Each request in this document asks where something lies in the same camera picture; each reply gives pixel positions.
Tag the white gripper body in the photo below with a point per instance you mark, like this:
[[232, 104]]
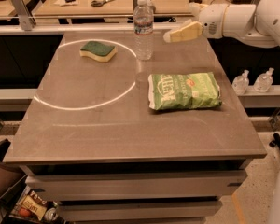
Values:
[[209, 20]]

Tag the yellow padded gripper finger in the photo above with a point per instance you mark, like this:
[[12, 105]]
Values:
[[188, 30]]

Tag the clear plastic water bottle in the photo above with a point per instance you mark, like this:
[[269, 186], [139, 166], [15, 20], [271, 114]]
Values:
[[143, 19]]

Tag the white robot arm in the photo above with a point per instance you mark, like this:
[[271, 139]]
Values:
[[254, 25]]

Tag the clear sanitizer bottle right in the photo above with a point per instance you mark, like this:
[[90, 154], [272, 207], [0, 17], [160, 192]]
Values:
[[264, 81]]

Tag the green chip bag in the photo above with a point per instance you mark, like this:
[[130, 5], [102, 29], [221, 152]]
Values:
[[179, 92]]

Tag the green and yellow sponge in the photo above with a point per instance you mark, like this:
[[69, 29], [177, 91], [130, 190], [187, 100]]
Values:
[[98, 51]]

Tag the scissors on back desk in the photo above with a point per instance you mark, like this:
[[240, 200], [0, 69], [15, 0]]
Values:
[[96, 3]]

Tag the black caster leg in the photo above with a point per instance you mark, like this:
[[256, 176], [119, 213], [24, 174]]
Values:
[[276, 141]]

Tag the upper metal drawer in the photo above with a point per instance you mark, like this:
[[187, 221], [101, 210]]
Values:
[[136, 186]]

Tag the metal drawer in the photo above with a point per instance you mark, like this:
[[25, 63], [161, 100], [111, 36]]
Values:
[[136, 186], [134, 211]]

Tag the lower metal drawer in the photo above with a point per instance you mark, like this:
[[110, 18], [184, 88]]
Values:
[[134, 211]]

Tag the snack box on floor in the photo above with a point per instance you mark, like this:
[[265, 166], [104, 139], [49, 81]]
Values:
[[35, 204]]

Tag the brown bin at left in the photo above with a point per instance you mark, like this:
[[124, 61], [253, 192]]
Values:
[[9, 175]]

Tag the left metal bracket post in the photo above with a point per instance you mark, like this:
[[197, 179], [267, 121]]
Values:
[[26, 19]]

